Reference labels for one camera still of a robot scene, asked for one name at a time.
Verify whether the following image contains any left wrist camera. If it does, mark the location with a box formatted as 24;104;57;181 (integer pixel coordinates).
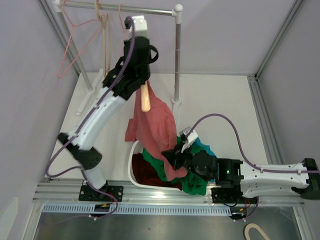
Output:
124;15;149;41

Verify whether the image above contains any beige hanger on floor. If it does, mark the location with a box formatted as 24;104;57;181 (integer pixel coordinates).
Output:
244;223;269;240

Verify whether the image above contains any teal t shirt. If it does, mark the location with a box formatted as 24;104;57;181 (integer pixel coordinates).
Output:
191;138;216;183

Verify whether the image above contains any beige wooden hanger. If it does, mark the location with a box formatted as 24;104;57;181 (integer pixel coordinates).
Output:
140;81;151;112
94;0;112;77

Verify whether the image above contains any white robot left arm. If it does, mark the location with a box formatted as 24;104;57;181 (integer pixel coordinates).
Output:
57;36;159;201

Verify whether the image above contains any white metal clothes rack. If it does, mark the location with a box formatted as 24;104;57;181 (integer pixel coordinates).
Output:
53;0;183;117

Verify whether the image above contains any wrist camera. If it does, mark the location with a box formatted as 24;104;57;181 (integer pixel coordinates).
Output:
179;126;198;153
124;15;149;41

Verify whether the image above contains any white slotted cable duct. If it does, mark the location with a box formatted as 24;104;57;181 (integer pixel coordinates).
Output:
42;203;232;217

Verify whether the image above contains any green t shirt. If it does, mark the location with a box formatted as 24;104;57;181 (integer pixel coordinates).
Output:
140;136;208;196

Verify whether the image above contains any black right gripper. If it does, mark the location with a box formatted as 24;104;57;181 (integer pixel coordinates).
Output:
162;140;210;182

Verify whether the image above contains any aluminium mounting rail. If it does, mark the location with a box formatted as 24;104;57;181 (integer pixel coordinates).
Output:
32;179;305;207

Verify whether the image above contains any pink wire hanger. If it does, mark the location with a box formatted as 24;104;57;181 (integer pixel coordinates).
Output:
55;0;101;79
118;3;126;41

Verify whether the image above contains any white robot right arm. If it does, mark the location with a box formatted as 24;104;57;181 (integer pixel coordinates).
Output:
162;144;320;203

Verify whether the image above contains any white perforated plastic basket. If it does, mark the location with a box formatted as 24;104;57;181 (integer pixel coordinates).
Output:
127;139;208;192

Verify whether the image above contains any pink t shirt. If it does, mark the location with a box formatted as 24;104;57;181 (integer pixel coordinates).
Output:
124;81;188;181

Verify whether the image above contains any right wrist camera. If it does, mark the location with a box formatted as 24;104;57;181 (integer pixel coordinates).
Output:
179;126;198;153

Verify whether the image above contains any dark red t shirt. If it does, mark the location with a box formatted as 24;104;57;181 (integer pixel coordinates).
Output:
131;153;183;191

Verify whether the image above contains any aluminium cage frame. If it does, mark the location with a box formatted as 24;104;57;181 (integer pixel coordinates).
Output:
37;0;311;186

